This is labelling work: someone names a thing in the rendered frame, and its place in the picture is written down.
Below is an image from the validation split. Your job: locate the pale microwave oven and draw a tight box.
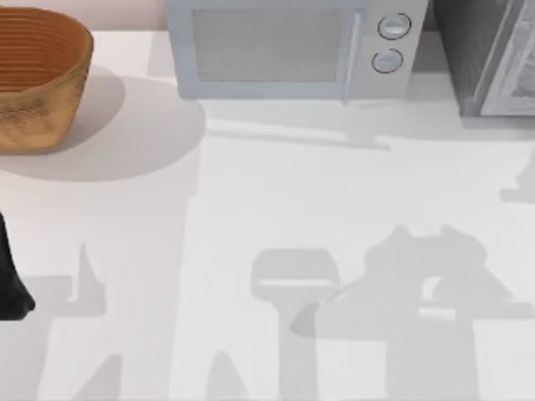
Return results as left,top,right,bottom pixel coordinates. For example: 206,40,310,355
163,0,431,105

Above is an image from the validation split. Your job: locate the pale microwave door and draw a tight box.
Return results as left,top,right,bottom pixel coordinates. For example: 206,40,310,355
164,0,363,104

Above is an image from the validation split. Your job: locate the brown woven basket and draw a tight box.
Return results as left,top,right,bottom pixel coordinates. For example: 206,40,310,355
0,7,94,156

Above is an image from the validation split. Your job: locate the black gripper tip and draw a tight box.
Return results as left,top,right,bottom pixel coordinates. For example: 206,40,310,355
0,212,36,322

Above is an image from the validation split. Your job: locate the round microwave knob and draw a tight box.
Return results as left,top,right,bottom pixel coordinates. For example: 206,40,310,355
370,47,405,75
376,12,413,41

